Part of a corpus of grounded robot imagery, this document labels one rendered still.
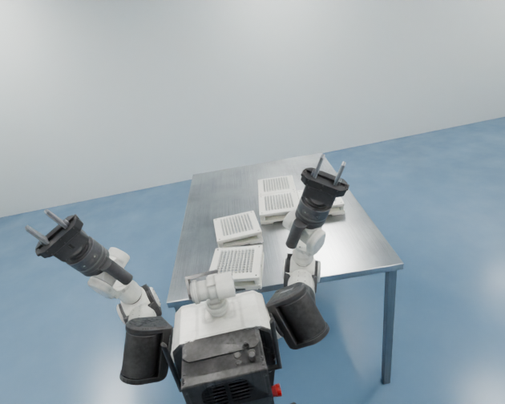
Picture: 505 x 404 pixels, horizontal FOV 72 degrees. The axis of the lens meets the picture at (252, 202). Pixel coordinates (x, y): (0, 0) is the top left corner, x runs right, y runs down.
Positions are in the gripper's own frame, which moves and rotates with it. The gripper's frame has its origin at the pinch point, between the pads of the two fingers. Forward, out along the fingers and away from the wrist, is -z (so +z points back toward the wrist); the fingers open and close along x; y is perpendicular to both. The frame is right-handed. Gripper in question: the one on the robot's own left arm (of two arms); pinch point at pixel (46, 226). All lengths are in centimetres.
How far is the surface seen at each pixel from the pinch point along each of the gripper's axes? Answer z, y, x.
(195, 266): 92, -39, 19
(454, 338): 210, 58, 100
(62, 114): 116, -413, 45
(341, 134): 308, -208, 311
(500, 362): 207, 83, 101
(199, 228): 103, -69, 37
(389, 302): 130, 36, 72
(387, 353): 165, 41, 57
